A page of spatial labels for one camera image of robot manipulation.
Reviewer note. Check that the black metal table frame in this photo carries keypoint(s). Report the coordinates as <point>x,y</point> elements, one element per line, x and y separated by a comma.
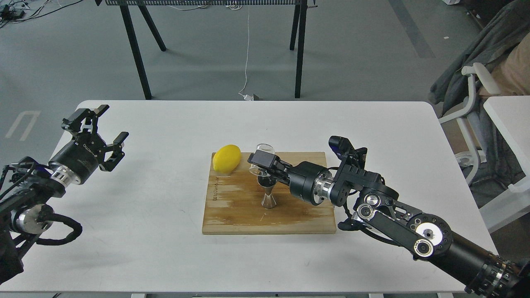
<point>204,32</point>

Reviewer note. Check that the tan cushion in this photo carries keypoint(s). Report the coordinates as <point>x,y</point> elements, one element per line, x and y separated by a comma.
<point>512,75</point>

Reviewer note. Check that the steel double jigger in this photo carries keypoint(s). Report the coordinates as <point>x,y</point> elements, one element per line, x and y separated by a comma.
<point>268,200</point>

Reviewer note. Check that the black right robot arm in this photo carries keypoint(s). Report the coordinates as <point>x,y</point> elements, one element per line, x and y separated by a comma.
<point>378,213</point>

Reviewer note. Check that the grey jacket on chair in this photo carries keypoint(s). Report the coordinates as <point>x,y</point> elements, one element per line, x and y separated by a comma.
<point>491,46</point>

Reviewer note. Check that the small clear glass cup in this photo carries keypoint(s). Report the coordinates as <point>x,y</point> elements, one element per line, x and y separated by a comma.
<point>262,159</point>

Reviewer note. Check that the white office chair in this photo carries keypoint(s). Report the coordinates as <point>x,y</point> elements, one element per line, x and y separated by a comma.
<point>475,73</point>

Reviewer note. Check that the yellow lemon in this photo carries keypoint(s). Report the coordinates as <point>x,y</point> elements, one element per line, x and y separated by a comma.
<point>226,159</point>

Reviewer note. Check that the wooden cutting board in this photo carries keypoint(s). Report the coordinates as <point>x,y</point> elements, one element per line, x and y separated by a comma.
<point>233,207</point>

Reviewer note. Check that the white side table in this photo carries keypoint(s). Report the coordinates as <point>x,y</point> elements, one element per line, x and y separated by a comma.
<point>511,116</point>

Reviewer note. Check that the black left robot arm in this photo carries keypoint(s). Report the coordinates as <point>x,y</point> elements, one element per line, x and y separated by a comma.
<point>26,218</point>

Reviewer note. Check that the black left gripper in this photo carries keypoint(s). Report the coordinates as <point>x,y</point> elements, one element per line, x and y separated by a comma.
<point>81,155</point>

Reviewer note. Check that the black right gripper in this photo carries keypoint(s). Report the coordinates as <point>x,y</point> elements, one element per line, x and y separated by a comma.
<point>307,181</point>

